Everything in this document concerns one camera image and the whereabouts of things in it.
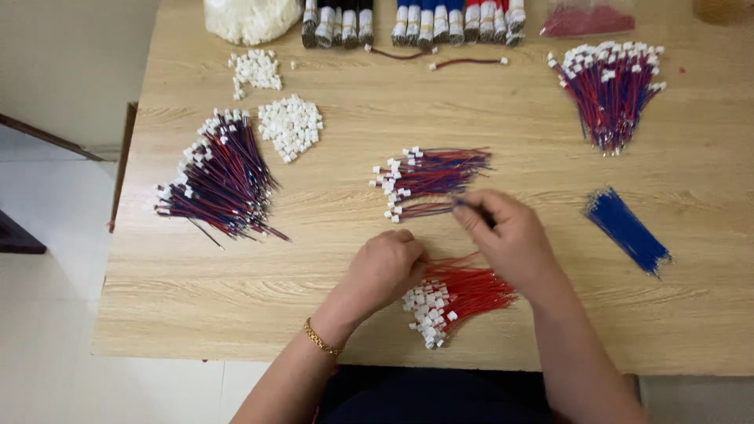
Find curved red-blue jumper wire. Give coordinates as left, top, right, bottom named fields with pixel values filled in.
left=364, top=44, right=439, bottom=61

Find single dark blue wire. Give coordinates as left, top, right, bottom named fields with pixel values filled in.
left=451, top=198, right=497, bottom=230

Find person's right hand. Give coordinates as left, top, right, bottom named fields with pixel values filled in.
left=451, top=188, right=577, bottom=309

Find person's left hand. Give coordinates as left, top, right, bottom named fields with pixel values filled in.
left=314, top=228, right=430, bottom=348

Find pile of bare blue wires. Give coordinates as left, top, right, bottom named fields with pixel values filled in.
left=583, top=186, right=673, bottom=278

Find medium heap of red-blue wires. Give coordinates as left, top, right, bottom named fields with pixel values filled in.
left=369, top=146, right=493, bottom=204

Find person's dark navy clothing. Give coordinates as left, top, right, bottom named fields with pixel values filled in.
left=312, top=364, right=557, bottom=424

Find row of black wire bundles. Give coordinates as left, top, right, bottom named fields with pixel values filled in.
left=301, top=0, right=375, bottom=50

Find row of blue wire bundles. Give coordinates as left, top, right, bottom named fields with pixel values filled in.
left=391, top=0, right=466, bottom=49

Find clear bag of red parts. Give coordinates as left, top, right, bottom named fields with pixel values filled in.
left=540, top=0, right=637, bottom=38

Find row of red wire bundles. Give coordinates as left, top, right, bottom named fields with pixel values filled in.
left=463, top=0, right=527, bottom=48

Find clear bag of white connectors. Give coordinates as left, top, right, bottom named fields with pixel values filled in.
left=203, top=0, right=305, bottom=47

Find small bunch of red-blue wires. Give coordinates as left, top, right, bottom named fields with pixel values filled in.
left=384, top=200, right=456, bottom=225

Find pile of red connector wires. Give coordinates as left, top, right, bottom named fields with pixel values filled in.
left=402, top=253, right=519, bottom=350

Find dense pile of white connectors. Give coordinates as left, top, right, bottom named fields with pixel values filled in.
left=257, top=94, right=324, bottom=164

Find loose scatter of white connectors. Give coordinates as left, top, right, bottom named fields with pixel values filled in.
left=228, top=49, right=284, bottom=101

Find fanned heap of red-blue wires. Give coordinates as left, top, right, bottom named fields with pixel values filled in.
left=547, top=40, right=668, bottom=157

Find straight red-blue jumper wire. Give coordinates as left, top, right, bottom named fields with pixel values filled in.
left=428, top=57, right=509, bottom=72

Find gold chain bracelet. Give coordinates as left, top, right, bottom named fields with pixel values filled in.
left=303, top=318, right=343, bottom=358

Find large dark heap red-blue wires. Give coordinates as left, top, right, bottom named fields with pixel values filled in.
left=154, top=108, right=292, bottom=250

